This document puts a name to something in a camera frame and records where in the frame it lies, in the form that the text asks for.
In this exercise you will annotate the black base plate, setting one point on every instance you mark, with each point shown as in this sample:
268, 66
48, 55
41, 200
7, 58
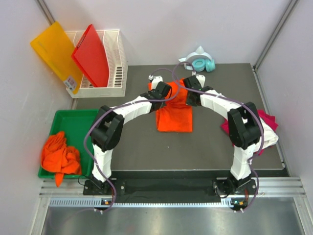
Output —
178, 186

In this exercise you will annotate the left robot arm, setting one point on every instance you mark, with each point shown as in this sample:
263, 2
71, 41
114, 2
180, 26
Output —
106, 129

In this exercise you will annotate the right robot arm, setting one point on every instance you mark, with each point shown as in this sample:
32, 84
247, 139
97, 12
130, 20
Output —
244, 130

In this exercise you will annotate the magenta folded t-shirt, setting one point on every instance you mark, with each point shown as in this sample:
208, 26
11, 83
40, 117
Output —
263, 114

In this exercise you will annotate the red folder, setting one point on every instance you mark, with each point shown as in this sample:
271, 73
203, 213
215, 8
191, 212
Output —
90, 57

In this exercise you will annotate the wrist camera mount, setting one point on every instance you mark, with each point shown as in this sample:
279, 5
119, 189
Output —
154, 80
201, 78

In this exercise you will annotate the yellow folder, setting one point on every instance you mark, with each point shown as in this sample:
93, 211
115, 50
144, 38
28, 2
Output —
56, 48

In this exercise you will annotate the green plastic bin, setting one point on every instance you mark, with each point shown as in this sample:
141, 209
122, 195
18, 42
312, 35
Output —
75, 124

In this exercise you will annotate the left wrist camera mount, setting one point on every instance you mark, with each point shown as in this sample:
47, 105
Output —
154, 80

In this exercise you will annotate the teal cat-ear headphones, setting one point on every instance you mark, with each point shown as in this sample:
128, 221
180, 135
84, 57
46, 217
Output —
199, 60

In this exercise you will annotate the white file organizer basket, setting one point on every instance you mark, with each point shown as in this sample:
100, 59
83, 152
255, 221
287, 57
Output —
118, 67

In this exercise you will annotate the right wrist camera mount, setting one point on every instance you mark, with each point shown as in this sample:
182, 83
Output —
201, 78

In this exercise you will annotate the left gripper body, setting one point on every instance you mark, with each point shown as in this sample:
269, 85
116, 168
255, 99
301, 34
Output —
162, 104

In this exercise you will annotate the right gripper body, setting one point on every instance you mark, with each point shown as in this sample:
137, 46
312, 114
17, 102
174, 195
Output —
189, 102

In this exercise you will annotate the orange t-shirt in bin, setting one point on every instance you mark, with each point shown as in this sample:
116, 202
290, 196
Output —
59, 158

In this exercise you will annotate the orange t-shirt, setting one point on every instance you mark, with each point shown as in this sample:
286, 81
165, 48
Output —
176, 115
59, 158

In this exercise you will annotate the aluminium frame rail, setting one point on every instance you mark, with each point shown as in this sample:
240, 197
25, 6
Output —
70, 194

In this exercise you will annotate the white folded t-shirt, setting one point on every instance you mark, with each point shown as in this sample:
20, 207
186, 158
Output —
270, 136

